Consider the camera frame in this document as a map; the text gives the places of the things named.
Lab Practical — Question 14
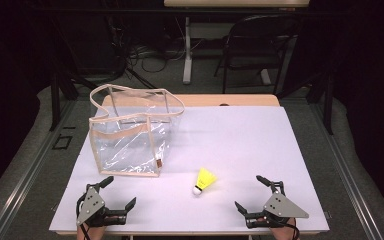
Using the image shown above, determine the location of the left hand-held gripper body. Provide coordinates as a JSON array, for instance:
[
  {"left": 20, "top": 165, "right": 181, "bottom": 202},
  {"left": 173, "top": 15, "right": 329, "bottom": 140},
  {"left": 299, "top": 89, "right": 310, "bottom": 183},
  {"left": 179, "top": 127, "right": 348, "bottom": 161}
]
[{"left": 75, "top": 185, "right": 128, "bottom": 228}]

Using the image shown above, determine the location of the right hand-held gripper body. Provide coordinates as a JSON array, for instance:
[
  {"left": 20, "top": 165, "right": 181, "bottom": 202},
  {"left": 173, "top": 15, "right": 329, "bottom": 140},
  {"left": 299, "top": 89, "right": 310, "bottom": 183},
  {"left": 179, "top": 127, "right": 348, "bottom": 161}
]
[{"left": 244, "top": 180, "right": 310, "bottom": 230}]

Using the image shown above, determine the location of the clear plastic bag beige trim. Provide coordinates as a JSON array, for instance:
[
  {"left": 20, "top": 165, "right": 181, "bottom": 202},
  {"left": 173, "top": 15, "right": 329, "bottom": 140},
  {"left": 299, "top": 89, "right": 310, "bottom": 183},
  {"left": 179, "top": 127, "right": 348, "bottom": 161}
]
[{"left": 88, "top": 83, "right": 186, "bottom": 178}]

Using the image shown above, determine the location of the yellow shuttlecock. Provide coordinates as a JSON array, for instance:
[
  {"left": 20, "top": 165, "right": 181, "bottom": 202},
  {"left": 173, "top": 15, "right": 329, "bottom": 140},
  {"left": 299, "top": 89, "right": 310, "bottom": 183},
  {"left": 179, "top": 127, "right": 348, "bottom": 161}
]
[{"left": 192, "top": 167, "right": 218, "bottom": 196}]

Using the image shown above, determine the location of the person's right hand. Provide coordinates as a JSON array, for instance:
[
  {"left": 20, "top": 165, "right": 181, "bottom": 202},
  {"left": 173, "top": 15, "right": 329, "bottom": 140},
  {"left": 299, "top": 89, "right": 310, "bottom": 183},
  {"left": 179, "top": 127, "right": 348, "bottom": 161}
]
[{"left": 269, "top": 217, "right": 301, "bottom": 240}]

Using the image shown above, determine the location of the person's left hand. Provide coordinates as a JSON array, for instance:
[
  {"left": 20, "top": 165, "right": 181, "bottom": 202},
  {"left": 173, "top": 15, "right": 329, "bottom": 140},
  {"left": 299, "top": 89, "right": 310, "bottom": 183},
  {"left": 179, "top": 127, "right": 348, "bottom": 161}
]
[{"left": 77, "top": 225, "right": 106, "bottom": 240}]

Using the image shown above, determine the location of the white table board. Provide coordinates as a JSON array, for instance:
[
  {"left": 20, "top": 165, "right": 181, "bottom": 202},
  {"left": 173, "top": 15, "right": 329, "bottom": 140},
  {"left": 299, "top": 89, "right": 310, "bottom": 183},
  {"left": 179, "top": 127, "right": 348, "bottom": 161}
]
[{"left": 48, "top": 105, "right": 330, "bottom": 234}]

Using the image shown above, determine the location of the wooden table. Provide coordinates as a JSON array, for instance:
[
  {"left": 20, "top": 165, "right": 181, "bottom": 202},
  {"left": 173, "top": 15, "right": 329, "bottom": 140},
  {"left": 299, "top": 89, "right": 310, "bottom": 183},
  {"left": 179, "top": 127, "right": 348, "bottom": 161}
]
[{"left": 101, "top": 94, "right": 281, "bottom": 108}]

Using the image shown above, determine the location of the black metal stand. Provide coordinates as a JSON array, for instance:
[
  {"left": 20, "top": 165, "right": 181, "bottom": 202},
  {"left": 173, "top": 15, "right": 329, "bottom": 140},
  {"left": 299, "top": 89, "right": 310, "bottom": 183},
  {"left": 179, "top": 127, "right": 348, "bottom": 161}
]
[
  {"left": 276, "top": 66, "right": 335, "bottom": 136},
  {"left": 48, "top": 19, "right": 89, "bottom": 132}
]

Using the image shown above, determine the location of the black folding chair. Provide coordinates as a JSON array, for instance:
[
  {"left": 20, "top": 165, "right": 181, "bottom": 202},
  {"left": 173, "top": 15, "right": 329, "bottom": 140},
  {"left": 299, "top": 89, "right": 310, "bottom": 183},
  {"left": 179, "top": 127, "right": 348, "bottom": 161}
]
[{"left": 214, "top": 14, "right": 301, "bottom": 95}]

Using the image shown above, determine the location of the white desk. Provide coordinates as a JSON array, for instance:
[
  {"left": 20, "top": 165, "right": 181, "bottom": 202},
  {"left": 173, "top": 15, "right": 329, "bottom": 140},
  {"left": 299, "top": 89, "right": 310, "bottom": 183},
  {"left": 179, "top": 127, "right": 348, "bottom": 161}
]
[{"left": 163, "top": 0, "right": 311, "bottom": 86}]

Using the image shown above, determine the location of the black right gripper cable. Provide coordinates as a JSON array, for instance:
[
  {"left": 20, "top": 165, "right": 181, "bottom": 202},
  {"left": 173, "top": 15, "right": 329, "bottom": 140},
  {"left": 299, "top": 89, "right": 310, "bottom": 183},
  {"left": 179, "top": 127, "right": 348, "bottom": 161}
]
[{"left": 279, "top": 221, "right": 300, "bottom": 240}]

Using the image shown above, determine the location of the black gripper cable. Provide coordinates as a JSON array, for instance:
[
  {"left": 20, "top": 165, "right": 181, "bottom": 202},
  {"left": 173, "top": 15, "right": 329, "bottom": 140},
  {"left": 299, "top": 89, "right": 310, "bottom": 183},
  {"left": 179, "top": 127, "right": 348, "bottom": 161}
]
[
  {"left": 279, "top": 221, "right": 300, "bottom": 240},
  {"left": 75, "top": 196, "right": 92, "bottom": 240}
]

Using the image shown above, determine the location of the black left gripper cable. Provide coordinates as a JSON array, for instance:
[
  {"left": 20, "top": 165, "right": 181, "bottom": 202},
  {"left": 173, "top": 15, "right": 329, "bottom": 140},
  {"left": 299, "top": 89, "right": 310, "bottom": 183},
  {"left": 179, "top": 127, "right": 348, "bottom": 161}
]
[{"left": 75, "top": 196, "right": 92, "bottom": 240}]

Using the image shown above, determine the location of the black floor socket frame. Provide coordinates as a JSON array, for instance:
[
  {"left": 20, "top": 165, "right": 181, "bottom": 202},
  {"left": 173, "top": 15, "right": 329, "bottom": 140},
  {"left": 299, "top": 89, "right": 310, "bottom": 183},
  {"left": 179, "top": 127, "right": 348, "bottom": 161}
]
[{"left": 52, "top": 133, "right": 74, "bottom": 151}]

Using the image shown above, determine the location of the grey floor rail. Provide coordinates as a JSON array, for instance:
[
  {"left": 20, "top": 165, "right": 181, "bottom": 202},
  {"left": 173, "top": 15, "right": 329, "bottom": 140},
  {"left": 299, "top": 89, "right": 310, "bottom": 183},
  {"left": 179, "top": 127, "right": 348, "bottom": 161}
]
[
  {"left": 0, "top": 99, "right": 78, "bottom": 240},
  {"left": 308, "top": 99, "right": 384, "bottom": 240}
]

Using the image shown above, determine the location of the tangle of floor cables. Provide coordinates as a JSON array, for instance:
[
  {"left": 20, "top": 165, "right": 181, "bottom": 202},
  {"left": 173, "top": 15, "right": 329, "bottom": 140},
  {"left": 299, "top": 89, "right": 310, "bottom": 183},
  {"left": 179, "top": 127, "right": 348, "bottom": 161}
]
[{"left": 126, "top": 39, "right": 188, "bottom": 73}]

